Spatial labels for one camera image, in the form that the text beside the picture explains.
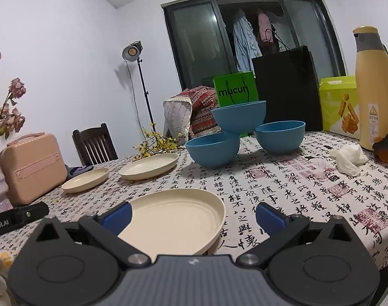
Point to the calligraphy printed tablecloth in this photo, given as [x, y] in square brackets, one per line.
[277, 191]

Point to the pink hard suitcase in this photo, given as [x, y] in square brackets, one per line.
[31, 169]

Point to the purple grey cloth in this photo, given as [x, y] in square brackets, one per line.
[79, 170]

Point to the hanging light blue shirt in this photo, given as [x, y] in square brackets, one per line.
[243, 44]

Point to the yellow-green snack box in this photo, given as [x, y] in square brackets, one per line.
[337, 108]

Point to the blue bowl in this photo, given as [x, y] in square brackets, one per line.
[280, 138]
[213, 151]
[238, 116]

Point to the hanging pink garment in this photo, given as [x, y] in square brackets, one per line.
[264, 25]

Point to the dried pink roses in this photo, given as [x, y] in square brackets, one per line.
[15, 89]

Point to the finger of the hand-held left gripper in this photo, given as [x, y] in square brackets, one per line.
[33, 213]

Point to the studio light on stand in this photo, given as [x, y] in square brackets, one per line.
[130, 52]

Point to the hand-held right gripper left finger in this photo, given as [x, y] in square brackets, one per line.
[117, 216]

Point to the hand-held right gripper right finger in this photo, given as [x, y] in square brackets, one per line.
[270, 218]

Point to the yellow flower branch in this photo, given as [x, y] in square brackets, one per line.
[162, 145]

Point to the red patterned blanket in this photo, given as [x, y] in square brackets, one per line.
[203, 108]

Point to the cream plate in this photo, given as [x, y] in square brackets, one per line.
[85, 180]
[175, 220]
[149, 165]

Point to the dark sliding glass door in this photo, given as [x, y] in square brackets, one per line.
[197, 44]

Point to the black orange plastic lid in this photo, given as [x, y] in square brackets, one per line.
[387, 149]

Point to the green paper bag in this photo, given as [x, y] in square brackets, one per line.
[235, 87]

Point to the crumpled white tissue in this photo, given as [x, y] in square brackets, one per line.
[348, 157]

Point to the beige thermos bottle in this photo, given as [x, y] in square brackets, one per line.
[376, 95]

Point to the black paper bag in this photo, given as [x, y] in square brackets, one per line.
[286, 92]

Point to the dark wooden chair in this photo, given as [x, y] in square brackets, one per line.
[95, 146]

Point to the white quilted cloth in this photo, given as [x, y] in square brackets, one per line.
[178, 118]

